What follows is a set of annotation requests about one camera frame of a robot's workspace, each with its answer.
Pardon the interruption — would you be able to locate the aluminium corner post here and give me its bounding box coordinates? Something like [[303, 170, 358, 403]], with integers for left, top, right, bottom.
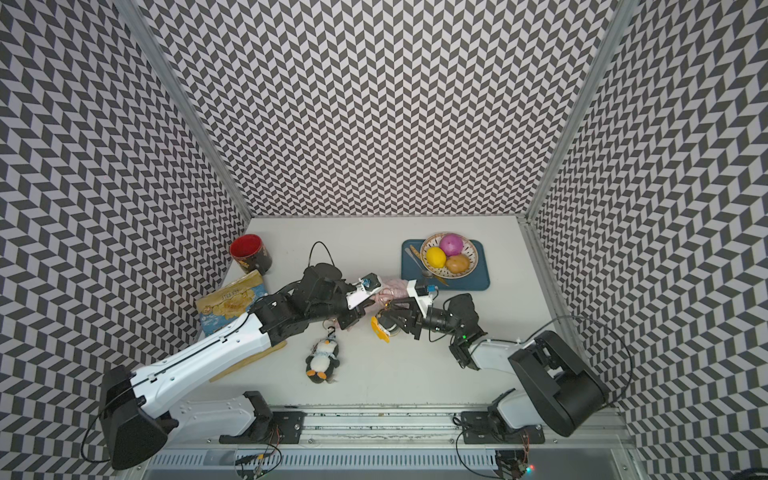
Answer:
[[114, 0, 252, 224], [524, 0, 639, 222]]

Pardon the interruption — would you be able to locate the black red floral mug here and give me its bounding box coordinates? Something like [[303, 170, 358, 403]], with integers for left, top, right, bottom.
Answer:
[[229, 234, 273, 275]]

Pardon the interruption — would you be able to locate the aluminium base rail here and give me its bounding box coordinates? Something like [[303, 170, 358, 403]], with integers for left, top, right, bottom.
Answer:
[[119, 406, 649, 479]]

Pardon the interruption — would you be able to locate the brown toy potato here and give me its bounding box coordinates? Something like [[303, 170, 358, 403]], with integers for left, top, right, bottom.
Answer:
[[445, 254, 471, 275]]

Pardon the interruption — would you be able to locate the gold snack bag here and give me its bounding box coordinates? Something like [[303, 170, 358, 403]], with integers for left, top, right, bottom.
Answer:
[[196, 271, 287, 383]]

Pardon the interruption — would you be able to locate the pink fluffy bag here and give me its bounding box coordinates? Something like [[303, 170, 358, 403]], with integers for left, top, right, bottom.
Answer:
[[365, 279, 412, 314]]

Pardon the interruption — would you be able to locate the yellow toy lemon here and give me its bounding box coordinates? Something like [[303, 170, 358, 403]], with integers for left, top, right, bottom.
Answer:
[[425, 246, 448, 269]]

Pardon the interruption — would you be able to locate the penguin plush charm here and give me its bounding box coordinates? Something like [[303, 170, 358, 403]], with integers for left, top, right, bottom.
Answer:
[[305, 337, 340, 384]]

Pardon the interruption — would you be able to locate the gold knife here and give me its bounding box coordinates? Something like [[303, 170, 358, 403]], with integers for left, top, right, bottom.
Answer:
[[408, 246, 448, 286]]

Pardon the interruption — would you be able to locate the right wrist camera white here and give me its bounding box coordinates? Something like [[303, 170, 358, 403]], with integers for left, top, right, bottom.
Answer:
[[406, 279, 439, 318]]

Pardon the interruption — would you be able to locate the teal tray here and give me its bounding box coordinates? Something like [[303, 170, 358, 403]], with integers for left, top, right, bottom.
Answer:
[[400, 234, 490, 291]]

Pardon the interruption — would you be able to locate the silver spoon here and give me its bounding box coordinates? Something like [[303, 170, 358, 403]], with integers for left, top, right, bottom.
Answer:
[[404, 248, 433, 278]]

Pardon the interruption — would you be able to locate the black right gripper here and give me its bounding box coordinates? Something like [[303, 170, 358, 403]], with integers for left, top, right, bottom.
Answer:
[[383, 297, 461, 341]]

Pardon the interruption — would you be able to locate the aluminium corner post right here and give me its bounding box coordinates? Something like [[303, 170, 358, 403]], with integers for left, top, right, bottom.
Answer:
[[524, 0, 639, 222]]

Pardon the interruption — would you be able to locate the grey plush yellow flower charm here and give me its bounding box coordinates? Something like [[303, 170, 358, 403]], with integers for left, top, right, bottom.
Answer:
[[371, 310, 402, 343]]

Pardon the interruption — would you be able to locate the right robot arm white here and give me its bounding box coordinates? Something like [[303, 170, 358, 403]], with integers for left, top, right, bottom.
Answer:
[[371, 291, 629, 444]]

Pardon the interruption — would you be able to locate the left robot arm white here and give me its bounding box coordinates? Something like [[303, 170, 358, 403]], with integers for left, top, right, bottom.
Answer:
[[95, 263, 382, 471]]

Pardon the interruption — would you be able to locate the purple toy fruit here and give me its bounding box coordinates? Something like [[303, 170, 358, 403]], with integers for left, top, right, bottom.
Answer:
[[439, 233, 464, 257]]

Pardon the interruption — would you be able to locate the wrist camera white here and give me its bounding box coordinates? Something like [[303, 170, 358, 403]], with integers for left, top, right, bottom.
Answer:
[[406, 279, 439, 318], [346, 273, 382, 310]]

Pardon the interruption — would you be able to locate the aluminium corner post left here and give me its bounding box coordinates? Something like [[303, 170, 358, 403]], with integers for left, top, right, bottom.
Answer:
[[114, 0, 252, 224]]

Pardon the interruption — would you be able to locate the patterned ceramic bowl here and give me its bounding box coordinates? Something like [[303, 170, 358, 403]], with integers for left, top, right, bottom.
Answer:
[[416, 232, 481, 280]]

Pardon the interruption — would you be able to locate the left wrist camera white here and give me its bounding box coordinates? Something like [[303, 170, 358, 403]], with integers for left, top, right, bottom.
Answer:
[[346, 273, 382, 310]]

